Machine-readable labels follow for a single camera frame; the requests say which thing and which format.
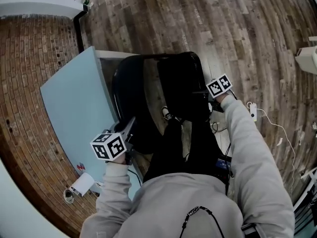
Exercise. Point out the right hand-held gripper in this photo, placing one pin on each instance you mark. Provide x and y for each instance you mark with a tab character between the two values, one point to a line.
219	85

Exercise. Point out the white power adapter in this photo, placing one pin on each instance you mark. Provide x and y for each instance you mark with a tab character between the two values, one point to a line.
252	110

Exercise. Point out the person's leg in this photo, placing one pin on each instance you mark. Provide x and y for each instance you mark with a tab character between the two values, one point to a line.
203	145
168	152

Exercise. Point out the black device blue screen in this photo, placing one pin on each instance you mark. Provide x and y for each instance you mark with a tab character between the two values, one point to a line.
223	163

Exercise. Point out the person's right forearm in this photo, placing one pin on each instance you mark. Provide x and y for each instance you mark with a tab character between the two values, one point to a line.
247	145

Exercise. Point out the person's left forearm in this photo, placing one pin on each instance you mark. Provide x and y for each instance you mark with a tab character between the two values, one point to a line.
116	182

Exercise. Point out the person's right leg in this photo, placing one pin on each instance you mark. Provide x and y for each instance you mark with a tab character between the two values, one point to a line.
203	145

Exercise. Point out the red sticker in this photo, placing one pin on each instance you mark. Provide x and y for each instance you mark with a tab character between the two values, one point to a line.
81	167

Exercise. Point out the person's left leg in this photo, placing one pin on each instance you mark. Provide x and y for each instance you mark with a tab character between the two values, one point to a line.
168	152

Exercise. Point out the person's grey hooded sweatshirt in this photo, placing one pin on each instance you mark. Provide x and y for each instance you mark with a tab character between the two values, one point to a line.
178	202

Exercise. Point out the small metal cup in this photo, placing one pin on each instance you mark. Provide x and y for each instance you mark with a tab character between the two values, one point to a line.
68	196

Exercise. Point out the white paper roll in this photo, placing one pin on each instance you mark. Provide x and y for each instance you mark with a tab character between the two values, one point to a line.
83	183

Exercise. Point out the white table frame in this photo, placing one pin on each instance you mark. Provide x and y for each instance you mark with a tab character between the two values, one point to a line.
305	182

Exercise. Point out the white trash bin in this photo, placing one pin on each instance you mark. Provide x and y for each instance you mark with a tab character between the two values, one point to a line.
307	58

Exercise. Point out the black chair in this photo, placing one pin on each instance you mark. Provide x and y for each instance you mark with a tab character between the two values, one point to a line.
180	83

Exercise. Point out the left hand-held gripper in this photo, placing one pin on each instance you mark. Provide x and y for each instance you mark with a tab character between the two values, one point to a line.
109	146

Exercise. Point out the person's left shoe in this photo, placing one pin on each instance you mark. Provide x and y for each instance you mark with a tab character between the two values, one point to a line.
168	113

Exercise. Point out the light blue table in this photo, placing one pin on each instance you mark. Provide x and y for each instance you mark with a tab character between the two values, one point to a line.
74	108

